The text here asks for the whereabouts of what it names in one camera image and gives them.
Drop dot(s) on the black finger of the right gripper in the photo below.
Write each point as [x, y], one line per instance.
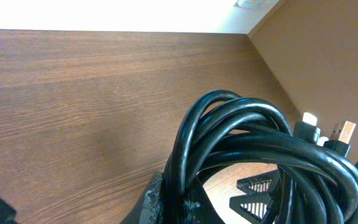
[253, 210]
[266, 182]

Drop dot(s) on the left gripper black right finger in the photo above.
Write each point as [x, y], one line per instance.
[154, 206]

